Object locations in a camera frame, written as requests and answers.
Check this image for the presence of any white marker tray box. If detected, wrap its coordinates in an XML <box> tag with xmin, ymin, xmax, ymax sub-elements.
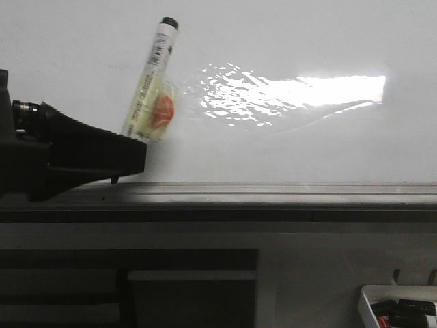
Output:
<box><xmin>358</xmin><ymin>285</ymin><xmax>436</xmax><ymax>328</ymax></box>

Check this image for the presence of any black capped marker upper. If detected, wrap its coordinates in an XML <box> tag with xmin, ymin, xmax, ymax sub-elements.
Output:
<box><xmin>397</xmin><ymin>299</ymin><xmax>436</xmax><ymax>316</ymax></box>

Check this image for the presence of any white marker with taped magnet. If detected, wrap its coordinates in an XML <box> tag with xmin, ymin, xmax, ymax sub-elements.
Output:
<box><xmin>122</xmin><ymin>17</ymin><xmax>178</xmax><ymax>144</ymax></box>

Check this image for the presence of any white whiteboard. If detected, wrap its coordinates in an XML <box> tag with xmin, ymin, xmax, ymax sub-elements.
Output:
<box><xmin>1</xmin><ymin>1</ymin><xmax>436</xmax><ymax>183</ymax></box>

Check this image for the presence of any aluminium whiteboard tray rail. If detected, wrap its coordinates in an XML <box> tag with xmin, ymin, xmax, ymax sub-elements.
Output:
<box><xmin>1</xmin><ymin>182</ymin><xmax>436</xmax><ymax>211</ymax></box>

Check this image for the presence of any red labelled marker lower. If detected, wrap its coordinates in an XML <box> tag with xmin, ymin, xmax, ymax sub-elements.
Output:
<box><xmin>371</xmin><ymin>300</ymin><xmax>436</xmax><ymax>328</ymax></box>

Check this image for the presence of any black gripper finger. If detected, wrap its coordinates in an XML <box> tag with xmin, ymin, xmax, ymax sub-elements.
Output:
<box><xmin>40</xmin><ymin>102</ymin><xmax>147</xmax><ymax>200</ymax></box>

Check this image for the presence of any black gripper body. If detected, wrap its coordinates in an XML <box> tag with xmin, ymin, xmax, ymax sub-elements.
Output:
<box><xmin>1</xmin><ymin>69</ymin><xmax>51</xmax><ymax>202</ymax></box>

